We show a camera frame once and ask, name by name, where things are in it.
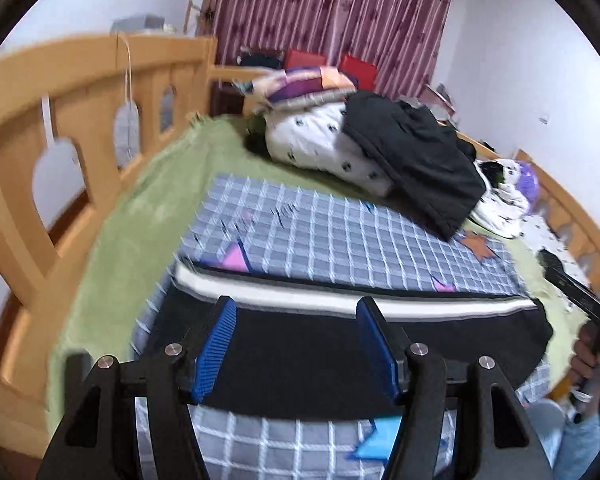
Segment wooden rack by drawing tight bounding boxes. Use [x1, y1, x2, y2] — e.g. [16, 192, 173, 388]
[185, 0, 216, 38]

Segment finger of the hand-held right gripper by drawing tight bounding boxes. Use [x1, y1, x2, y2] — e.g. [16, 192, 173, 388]
[537, 249, 600, 323]

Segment person's jeans leg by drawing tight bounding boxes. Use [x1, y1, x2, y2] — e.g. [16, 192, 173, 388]
[525, 400, 600, 480]

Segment wooden bed headboard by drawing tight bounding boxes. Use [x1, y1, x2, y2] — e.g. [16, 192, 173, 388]
[0, 34, 218, 461]

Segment maroon patterned curtain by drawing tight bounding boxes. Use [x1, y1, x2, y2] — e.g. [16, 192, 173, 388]
[212, 0, 456, 98]

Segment grey box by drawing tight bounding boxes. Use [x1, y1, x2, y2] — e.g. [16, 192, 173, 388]
[111, 16, 176, 35]

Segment person's right hand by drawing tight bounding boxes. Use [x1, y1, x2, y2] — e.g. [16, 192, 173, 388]
[572, 322, 600, 391]

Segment wooden bed side rail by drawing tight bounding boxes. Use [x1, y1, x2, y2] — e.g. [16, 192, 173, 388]
[455, 130, 600, 291]

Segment black pants with white waistband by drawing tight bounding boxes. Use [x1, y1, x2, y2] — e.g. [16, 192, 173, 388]
[145, 260, 553, 423]

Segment dark cloth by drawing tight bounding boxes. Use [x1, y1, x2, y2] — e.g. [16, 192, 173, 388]
[240, 52, 283, 68]

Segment colourful patchwork pillow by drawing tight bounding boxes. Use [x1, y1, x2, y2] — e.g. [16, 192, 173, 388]
[235, 66, 358, 111]

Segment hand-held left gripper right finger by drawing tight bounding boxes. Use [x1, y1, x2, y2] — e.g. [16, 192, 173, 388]
[356, 296, 556, 480]

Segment red box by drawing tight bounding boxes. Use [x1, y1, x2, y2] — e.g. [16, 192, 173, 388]
[284, 50, 326, 70]

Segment white hanging cable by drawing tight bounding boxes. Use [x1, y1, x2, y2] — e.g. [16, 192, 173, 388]
[115, 32, 133, 108]

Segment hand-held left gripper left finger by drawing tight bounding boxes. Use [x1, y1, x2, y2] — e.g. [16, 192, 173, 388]
[36, 295, 238, 480]

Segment red pillows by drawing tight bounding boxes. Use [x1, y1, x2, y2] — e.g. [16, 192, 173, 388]
[340, 54, 378, 86]

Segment grey checked sheet with stars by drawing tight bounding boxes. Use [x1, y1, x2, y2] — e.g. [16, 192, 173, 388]
[132, 174, 551, 480]

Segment green blanket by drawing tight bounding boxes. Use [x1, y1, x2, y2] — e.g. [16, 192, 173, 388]
[47, 112, 581, 431]

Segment black jacket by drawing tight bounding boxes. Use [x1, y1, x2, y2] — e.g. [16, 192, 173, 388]
[342, 90, 488, 242]

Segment white floral quilt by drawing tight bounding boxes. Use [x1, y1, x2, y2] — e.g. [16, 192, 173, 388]
[265, 100, 588, 271]

